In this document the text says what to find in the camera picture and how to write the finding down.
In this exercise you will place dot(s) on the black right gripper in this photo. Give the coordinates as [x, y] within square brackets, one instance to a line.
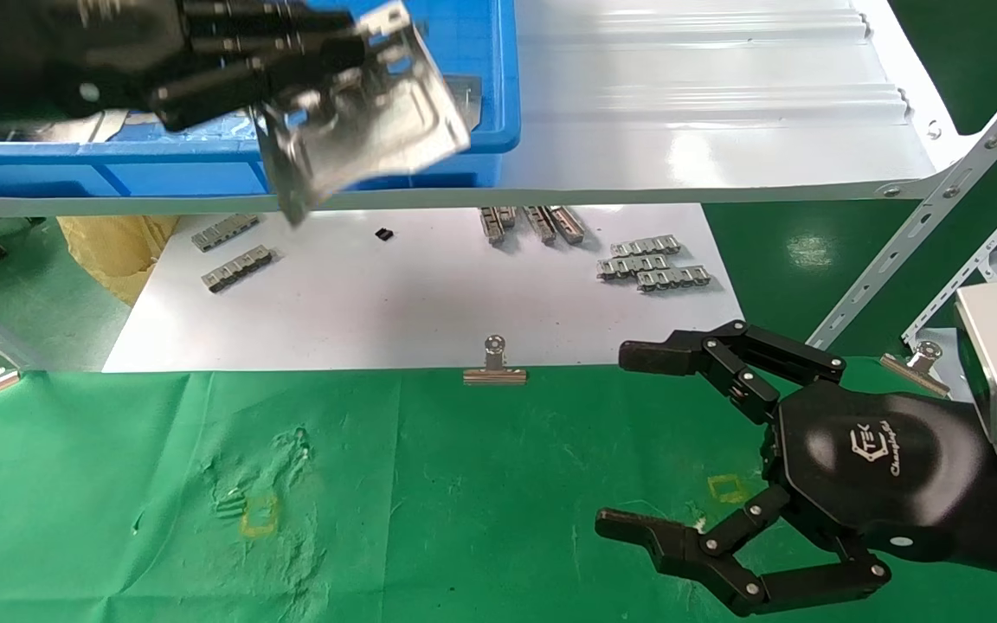
[879, 467]

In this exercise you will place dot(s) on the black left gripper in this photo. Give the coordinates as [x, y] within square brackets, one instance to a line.
[48, 52]

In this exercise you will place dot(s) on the blue plastic bin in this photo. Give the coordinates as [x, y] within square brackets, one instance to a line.
[204, 169]

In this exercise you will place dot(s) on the small grey metal clip strip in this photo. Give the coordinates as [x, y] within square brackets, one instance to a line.
[225, 232]
[646, 246]
[633, 266]
[239, 268]
[673, 278]

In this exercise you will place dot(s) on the green cloth mat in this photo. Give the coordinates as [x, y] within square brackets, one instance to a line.
[481, 484]

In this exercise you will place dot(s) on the yellow plastic bag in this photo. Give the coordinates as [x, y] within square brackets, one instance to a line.
[113, 255]

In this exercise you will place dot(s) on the white flat board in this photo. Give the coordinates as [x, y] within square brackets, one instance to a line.
[395, 303]

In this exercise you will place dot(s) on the white perforated angle strut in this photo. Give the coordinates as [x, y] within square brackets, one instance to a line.
[940, 195]
[983, 260]

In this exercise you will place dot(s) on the white metal shelf panel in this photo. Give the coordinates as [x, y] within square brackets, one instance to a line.
[706, 104]

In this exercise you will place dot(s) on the short metal rail piece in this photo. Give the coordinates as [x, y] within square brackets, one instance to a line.
[540, 225]
[566, 225]
[508, 216]
[492, 227]

